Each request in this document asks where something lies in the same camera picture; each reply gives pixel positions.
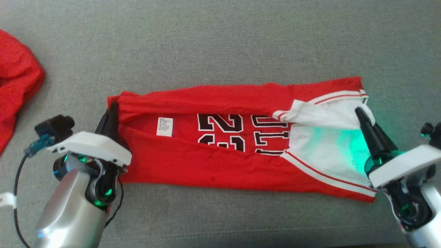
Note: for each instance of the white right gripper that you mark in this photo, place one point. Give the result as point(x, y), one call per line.
point(403, 165)

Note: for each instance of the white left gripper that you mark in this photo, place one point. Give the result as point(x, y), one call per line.
point(93, 146)

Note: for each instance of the red basketball jersey white trim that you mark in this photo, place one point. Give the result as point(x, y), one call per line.
point(193, 165)

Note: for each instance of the red shorts white waistband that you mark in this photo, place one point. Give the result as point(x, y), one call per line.
point(17, 86)

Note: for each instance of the grey sofa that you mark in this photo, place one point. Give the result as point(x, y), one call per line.
point(220, 41)

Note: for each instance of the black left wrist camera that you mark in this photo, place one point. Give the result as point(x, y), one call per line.
point(55, 125)

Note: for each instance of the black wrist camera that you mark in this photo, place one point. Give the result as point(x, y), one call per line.
point(55, 125)
point(434, 134)

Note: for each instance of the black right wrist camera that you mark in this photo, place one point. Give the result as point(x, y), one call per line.
point(434, 134)

